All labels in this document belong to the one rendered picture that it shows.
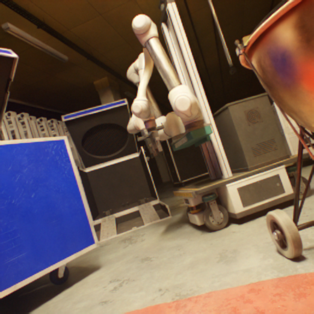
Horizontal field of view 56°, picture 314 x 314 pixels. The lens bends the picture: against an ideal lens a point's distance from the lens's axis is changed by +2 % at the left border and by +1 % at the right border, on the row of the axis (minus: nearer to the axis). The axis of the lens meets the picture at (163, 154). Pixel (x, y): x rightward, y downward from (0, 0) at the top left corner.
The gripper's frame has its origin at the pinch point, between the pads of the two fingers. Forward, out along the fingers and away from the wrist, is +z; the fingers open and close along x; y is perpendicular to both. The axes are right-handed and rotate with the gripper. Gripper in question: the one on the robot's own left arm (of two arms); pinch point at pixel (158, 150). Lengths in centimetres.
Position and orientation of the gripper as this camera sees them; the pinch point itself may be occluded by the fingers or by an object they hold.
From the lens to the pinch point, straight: 216.1
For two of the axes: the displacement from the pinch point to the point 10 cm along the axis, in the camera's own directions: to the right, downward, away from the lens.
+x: 1.7, -1.2, -9.8
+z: 3.0, 9.5, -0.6
